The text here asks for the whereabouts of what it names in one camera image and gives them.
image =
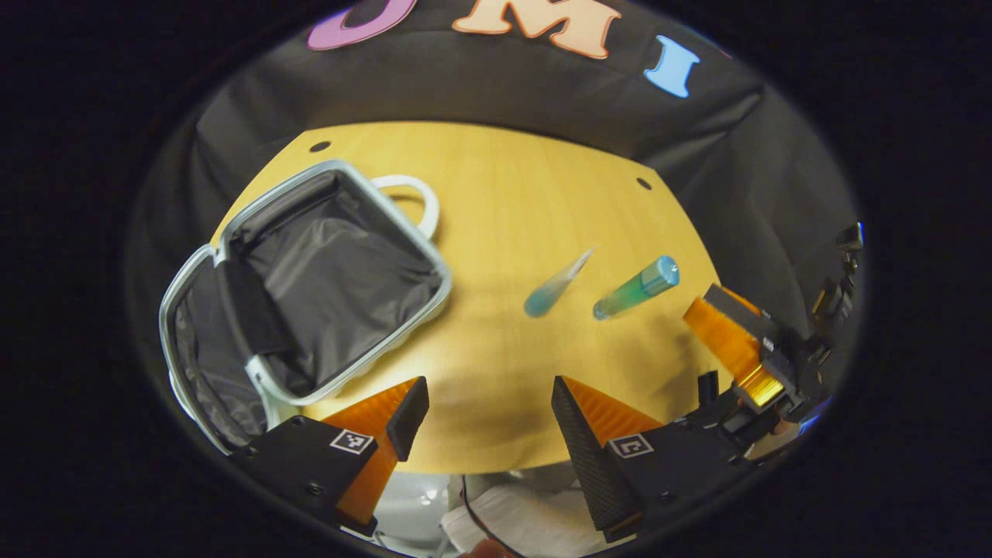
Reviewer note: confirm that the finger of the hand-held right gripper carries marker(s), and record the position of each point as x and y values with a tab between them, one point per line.
728	341

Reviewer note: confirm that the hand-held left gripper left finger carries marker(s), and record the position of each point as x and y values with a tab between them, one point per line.
409	418

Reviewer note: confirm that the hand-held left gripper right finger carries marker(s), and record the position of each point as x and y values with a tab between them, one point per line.
581	457

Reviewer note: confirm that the blue green skin care bottle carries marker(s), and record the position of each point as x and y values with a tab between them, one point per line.
639	287

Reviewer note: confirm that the white suitcase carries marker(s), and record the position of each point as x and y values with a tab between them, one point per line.
333	271

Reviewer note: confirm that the white blue skin care tube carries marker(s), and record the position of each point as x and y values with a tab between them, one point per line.
546	294

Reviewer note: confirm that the black backdrop cloth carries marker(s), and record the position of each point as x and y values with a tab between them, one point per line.
504	85

